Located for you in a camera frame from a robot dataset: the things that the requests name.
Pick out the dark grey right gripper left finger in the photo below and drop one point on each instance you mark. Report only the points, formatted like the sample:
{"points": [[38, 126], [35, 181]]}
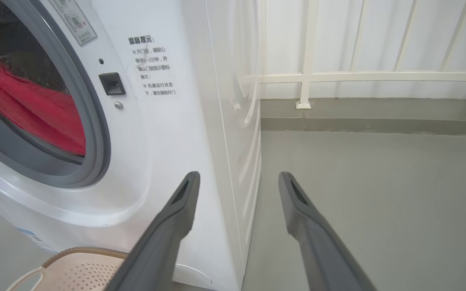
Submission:
{"points": [[164, 238]]}

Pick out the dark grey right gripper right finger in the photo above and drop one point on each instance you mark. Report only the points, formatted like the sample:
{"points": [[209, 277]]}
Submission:
{"points": [[318, 246]]}

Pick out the red garment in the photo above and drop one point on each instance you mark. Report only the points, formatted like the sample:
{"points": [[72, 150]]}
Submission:
{"points": [[30, 109]]}

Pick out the cream perforated laundry basket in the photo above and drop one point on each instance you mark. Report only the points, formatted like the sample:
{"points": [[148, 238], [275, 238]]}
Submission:
{"points": [[79, 270]]}

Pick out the white front-load washing machine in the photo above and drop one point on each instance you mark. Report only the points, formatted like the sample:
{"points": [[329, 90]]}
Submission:
{"points": [[176, 141]]}

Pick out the white metal railing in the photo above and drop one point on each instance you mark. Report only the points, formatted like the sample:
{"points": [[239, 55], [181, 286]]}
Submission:
{"points": [[310, 74]]}

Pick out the grey warning label sticker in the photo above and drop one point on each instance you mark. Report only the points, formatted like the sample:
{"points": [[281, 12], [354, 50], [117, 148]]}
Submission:
{"points": [[73, 20]]}

